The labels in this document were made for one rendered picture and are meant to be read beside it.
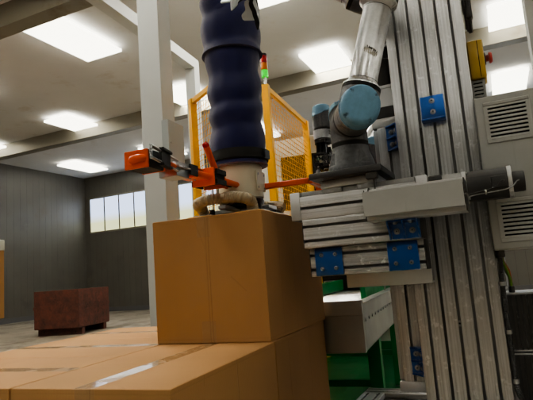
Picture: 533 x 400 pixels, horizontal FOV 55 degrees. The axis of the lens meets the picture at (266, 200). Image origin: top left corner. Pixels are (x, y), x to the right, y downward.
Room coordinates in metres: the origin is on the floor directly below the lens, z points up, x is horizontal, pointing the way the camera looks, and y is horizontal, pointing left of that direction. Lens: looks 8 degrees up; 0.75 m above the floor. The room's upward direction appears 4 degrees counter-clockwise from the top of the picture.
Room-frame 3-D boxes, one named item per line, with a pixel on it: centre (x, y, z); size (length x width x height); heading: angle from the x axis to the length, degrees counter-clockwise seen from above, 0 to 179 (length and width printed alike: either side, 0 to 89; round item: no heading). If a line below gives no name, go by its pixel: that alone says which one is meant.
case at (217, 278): (1.92, 0.09, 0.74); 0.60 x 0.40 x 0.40; 158
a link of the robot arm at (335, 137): (1.60, -0.28, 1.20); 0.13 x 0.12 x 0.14; 2
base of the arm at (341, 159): (1.61, -0.28, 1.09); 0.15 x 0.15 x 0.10
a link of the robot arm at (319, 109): (2.09, -0.26, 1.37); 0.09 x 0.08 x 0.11; 119
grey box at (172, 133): (3.27, 0.58, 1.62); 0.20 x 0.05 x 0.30; 160
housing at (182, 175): (1.49, 0.27, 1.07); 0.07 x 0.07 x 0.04; 68
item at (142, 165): (1.37, 0.32, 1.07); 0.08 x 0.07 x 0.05; 158
